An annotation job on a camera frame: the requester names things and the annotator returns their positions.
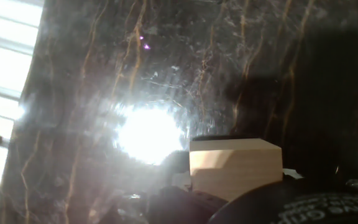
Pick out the dark marble pattern mat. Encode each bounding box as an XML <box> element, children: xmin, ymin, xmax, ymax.
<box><xmin>0</xmin><ymin>0</ymin><xmax>358</xmax><ymax>224</ymax></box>

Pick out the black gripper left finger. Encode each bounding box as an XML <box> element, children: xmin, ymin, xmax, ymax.
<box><xmin>147</xmin><ymin>170</ymin><xmax>228</xmax><ymax>224</ymax></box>

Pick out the large wooden cube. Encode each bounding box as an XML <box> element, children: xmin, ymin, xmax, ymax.
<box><xmin>188</xmin><ymin>138</ymin><xmax>284</xmax><ymax>202</ymax></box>

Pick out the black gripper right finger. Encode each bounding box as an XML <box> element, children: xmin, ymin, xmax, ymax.
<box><xmin>282</xmin><ymin>167</ymin><xmax>305</xmax><ymax>181</ymax></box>

